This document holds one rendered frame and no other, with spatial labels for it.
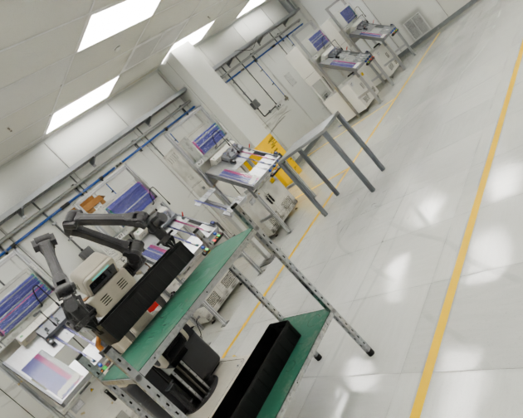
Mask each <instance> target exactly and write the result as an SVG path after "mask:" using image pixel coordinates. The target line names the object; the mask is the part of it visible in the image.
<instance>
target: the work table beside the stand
mask: <svg viewBox="0 0 523 418"><path fill-rule="evenodd" d="M336 117H337V119H338V120H339V121H340V122H341V123H342V124H343V125H344V126H345V128H346V129H347V130H348V131H349V133H350V134H351V135H352V136H353V138H354V139H355V140H356V141H357V143H358V144H359V145H360V146H361V148H362V149H363V150H364V151H365V152H366V153H367V154H368V155H369V157H370V158H371V159H372V160H373V162H374V163H375V164H376V165H377V167H378V168H379V169H380V170H381V172H382V171H384V170H385V167H384V165H383V164H382V163H381V162H380V161H379V160H378V159H377V158H376V156H375V155H374V154H373V152H372V151H371V150H370V149H369V147H368V146H367V145H366V144H365V143H364V141H363V140H362V139H361V137H360V136H359V135H358V134H357V133H356V132H355V131H354V130H353V128H352V127H351V126H350V125H349V123H348V122H347V121H346V120H345V118H344V117H343V116H342V115H341V113H340V112H339V111H336V112H335V113H334V114H332V115H331V116H330V117H329V118H327V119H326V120H324V121H323V122H322V123H320V124H319V125H317V126H316V127H315V128H313V129H312V130H311V131H310V132H309V133H307V134H306V135H304V136H303V137H302V138H300V139H299V140H297V141H296V142H295V143H293V144H292V145H291V147H290V148H289V149H288V150H287V152H286V153H285V154H284V155H283V157H282V158H281V159H280V160H279V162H278V163H277V164H278V165H279V166H280V167H281V168H282V170H283V171H284V172H285V173H286V174H287V175H288V176H289V178H290V179H291V180H292V181H293V182H294V183H295V185H297V186H298V188H300V189H301V191H302V192H303V193H304V194H305V195H306V196H307V198H308V199H309V200H310V201H311V202H312V203H313V204H314V206H315V207H316V208H317V209H318V210H319V211H320V213H321V214H322V215H323V216H324V217H326V216H327V215H328V213H327V211H326V210H325V209H324V208H323V207H322V206H321V205H320V204H319V203H318V201H316V199H315V198H314V197H313V196H312V195H311V194H310V193H309V191H308V190H307V189H306V188H305V187H304V186H303V185H302V183H301V182H300V181H299V180H298V179H297V178H296V176H295V175H294V174H293V173H292V172H291V170H290V169H289V168H288V167H287V166H286V165H285V164H284V163H283V162H284V161H286V160H287V159H288V158H289V157H291V156H292V155H294V154H295V153H297V152H298V153H299V154H300V155H301V156H302V157H303V159H305V160H306V162H307V163H308V164H309V165H310V166H311V167H312V169H313V170H314V171H315V172H316V173H317V175H318V176H319V177H320V178H321V179H322V180H323V182H324V183H325V184H326V185H327V186H328V188H329V189H330V190H331V191H332V192H333V193H334V194H335V195H336V196H339V194H340V193H339V192H338V191H337V189H336V188H335V187H334V186H333V185H332V183H331V182H330V181H329V180H328V179H327V178H326V176H325V175H324V174H323V173H322V172H321V170H319V169H318V167H317V166H316V165H315V164H314V163H313V162H312V161H311V160H310V158H309V157H308V156H307V155H306V154H305V152H304V151H303V150H302V148H304V147H305V146H306V145H307V144H309V143H311V142H312V141H313V140H315V139H317V138H318V137H319V136H321V135H323V136H324V137H325V138H326V139H327V141H328V142H329V143H330V144H331V146H332V147H333V148H334V149H335V151H336V152H337V153H338V154H339V155H340V156H341V157H342V158H343V159H344V161H345V162H346V163H347V164H348V165H349V167H350V168H351V169H352V170H353V171H354V173H355V174H356V175H357V176H358V177H359V179H360V180H361V181H362V182H363V184H364V185H365V186H366V187H367V188H368V189H369V190H370V191H371V192H374V191H375V188H374V186H373V185H372V184H371V183H370V182H369V180H368V179H367V178H366V177H365V176H364V174H363V173H362V172H361V171H360V170H359V169H358V168H357V167H356V165H355V164H354V163H353V162H352V161H351V159H350V158H349V157H348V156H347V154H346V153H345V152H344V151H343V149H342V148H341V147H340V146H339V145H338V144H337V143H336V142H335V141H334V139H333V138H332V137H331V136H330V134H329V133H328V132H327V131H326V130H327V129H328V128H329V127H330V125H331V124H332V122H333V121H334V120H335V118H336Z"/></svg>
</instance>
